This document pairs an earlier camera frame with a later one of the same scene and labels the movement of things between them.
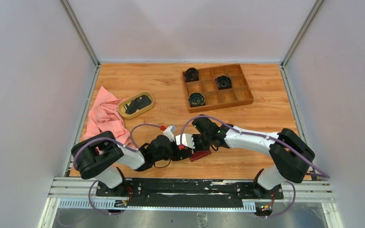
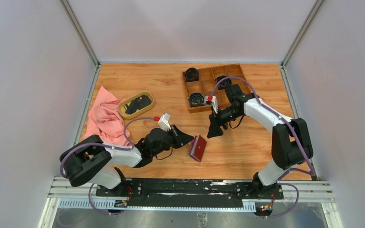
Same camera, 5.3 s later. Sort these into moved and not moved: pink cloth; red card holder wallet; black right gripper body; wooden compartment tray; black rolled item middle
Moved: red card holder wallet; black right gripper body
Not moved: wooden compartment tray; pink cloth; black rolled item middle
